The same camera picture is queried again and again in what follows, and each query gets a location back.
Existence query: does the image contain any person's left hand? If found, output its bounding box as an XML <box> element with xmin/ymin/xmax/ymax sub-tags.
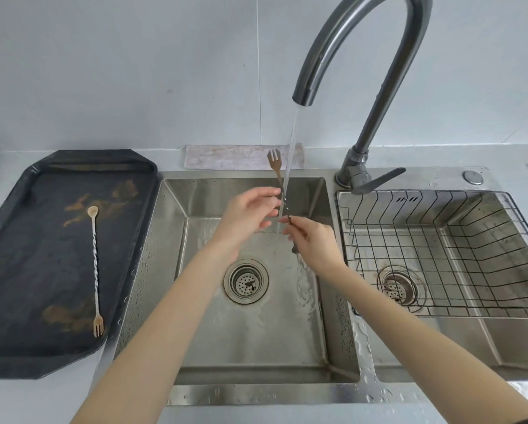
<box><xmin>214</xmin><ymin>187</ymin><xmax>282</xmax><ymax>258</ymax></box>

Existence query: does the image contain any person's right hand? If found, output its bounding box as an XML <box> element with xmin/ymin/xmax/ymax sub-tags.
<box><xmin>282</xmin><ymin>216</ymin><xmax>348</xmax><ymax>282</ymax></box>

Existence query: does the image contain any twisted gold stirring fork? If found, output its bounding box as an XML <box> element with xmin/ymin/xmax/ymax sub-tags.
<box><xmin>87</xmin><ymin>206</ymin><xmax>105</xmax><ymax>338</ymax></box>
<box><xmin>267</xmin><ymin>148</ymin><xmax>301</xmax><ymax>255</ymax></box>

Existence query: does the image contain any person's right forearm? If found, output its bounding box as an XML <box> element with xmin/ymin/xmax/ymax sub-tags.
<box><xmin>322</xmin><ymin>266</ymin><xmax>528</xmax><ymax>424</ymax></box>

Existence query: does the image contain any person's left forearm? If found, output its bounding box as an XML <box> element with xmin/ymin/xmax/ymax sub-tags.
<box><xmin>71</xmin><ymin>237</ymin><xmax>239</xmax><ymax>424</ymax></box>

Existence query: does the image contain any stream of running water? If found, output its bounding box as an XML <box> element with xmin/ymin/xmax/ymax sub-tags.
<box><xmin>276</xmin><ymin>104</ymin><xmax>306</xmax><ymax>234</ymax></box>

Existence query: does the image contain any grey dish cloth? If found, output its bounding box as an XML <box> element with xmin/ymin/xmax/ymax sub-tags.
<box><xmin>184</xmin><ymin>144</ymin><xmax>305</xmax><ymax>171</ymax></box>

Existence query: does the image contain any round sink strainer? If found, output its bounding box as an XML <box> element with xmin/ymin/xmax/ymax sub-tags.
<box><xmin>377</xmin><ymin>266</ymin><xmax>423</xmax><ymax>307</ymax></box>
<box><xmin>223</xmin><ymin>259</ymin><xmax>269</xmax><ymax>304</ymax></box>

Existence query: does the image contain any stainless steel double sink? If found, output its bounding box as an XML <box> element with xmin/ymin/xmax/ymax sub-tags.
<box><xmin>91</xmin><ymin>167</ymin><xmax>528</xmax><ymax>407</ymax></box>

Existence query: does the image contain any grey gooseneck faucet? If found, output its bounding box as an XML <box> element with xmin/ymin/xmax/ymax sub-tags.
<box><xmin>292</xmin><ymin>0</ymin><xmax>434</xmax><ymax>196</ymax></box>

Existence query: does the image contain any black rectangular tray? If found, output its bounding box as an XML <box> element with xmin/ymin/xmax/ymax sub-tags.
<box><xmin>0</xmin><ymin>149</ymin><xmax>159</xmax><ymax>380</ymax></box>

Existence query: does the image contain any wire dish drainer basket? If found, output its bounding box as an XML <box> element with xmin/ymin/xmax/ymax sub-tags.
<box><xmin>337</xmin><ymin>190</ymin><xmax>528</xmax><ymax>318</ymax></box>

